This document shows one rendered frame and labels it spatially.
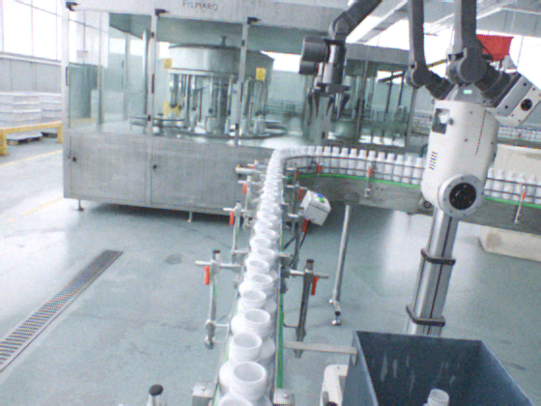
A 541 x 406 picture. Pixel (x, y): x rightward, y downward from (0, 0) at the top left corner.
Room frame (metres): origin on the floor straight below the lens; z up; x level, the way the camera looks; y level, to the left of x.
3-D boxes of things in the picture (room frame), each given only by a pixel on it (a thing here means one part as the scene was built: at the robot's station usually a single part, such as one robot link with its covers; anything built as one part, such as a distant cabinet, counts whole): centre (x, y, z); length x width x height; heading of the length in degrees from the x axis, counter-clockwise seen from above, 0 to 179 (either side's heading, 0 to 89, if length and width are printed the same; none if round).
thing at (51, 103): (10.11, 6.02, 0.50); 1.23 x 1.05 x 1.00; 91
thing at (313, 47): (1.25, -0.08, 1.61); 0.12 x 0.09 x 0.12; 92
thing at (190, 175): (5.67, 0.97, 1.18); 2.88 x 2.73 x 2.35; 91
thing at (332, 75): (1.25, -0.12, 1.52); 0.10 x 0.07 x 0.07; 90
